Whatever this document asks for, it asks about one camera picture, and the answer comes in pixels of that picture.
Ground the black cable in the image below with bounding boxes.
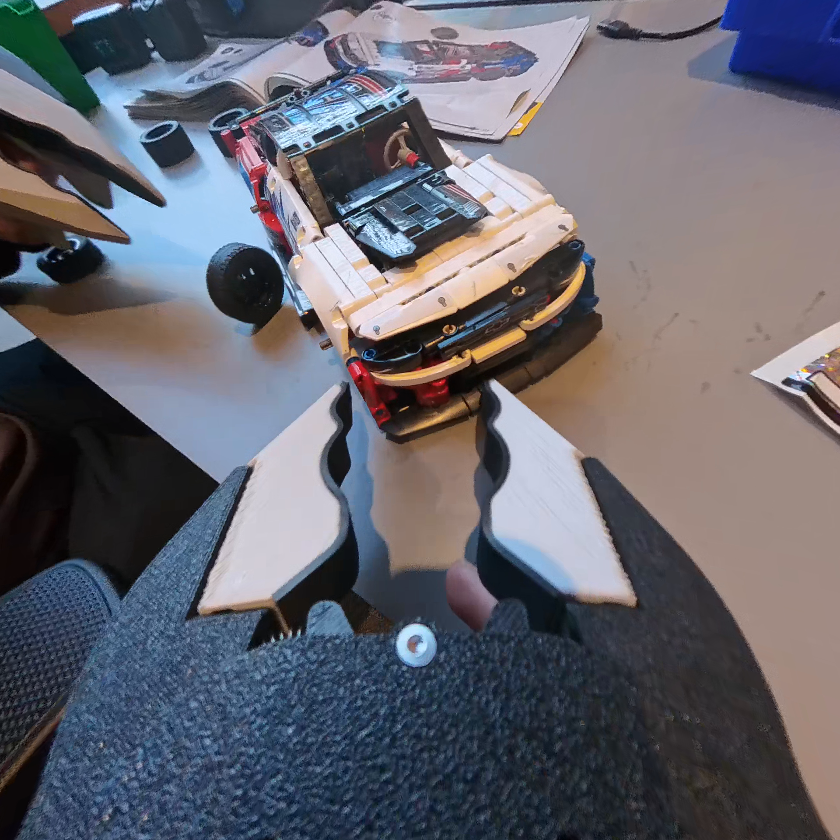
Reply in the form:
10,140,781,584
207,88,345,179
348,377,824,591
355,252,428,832
596,14,724,42

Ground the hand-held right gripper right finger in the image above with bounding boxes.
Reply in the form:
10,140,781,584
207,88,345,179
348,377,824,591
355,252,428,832
474,379,639,631

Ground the black toy wheel with rim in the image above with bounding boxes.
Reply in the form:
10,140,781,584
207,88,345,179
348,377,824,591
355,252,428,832
36,236,106,284
206,243,287,324

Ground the black rubber toy tyre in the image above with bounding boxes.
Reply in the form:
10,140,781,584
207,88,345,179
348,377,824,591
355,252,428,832
140,121,196,168
209,108,252,158

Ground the person's right hand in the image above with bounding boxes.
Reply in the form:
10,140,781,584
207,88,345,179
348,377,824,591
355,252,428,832
446,561,501,632

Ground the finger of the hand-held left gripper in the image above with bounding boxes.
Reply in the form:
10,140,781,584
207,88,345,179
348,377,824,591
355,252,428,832
0,157,132,245
0,66,167,211

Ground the black rounded box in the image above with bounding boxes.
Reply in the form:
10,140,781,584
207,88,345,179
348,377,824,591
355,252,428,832
69,3,153,76
131,0,208,63

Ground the sticker sheet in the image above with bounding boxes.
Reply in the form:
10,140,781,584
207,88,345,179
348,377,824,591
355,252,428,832
750,322,840,437

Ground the blue storage bin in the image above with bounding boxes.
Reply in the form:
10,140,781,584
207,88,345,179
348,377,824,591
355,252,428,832
718,0,840,78

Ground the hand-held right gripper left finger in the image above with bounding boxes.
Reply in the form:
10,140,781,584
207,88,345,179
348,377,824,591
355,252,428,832
196,382,361,636

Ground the green storage bin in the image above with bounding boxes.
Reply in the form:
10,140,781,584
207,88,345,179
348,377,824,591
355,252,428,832
0,0,101,114

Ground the open instruction booklet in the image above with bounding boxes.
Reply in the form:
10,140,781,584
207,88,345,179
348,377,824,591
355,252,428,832
125,0,592,143

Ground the white brick toy race car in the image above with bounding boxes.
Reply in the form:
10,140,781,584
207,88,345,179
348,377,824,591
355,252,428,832
220,69,603,442

